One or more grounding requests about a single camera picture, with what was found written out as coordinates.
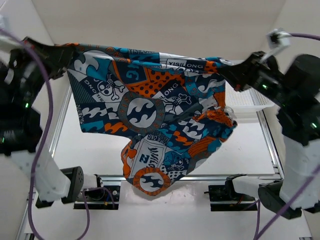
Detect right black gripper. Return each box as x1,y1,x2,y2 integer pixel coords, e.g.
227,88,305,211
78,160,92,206
218,50,295,105

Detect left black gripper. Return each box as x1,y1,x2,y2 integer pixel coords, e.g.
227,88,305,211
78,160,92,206
9,35,73,104

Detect colourful patterned shorts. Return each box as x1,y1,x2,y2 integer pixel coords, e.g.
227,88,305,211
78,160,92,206
67,43,237,196

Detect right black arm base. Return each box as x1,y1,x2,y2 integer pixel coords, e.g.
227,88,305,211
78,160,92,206
204,174,258,212

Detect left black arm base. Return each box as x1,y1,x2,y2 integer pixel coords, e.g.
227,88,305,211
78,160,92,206
73,174,121,210

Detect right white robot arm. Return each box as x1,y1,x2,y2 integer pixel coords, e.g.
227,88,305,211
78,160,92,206
219,51,320,220

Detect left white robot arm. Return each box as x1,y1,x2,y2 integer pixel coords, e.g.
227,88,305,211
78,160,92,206
0,37,105,208

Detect white perforated plastic basket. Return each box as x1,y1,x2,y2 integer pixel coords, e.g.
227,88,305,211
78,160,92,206
225,83,275,119

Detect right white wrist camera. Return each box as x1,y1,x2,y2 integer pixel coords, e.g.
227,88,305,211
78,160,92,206
260,28,292,64

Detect aluminium front rail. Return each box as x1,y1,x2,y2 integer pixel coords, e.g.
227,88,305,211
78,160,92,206
100,173,281,181

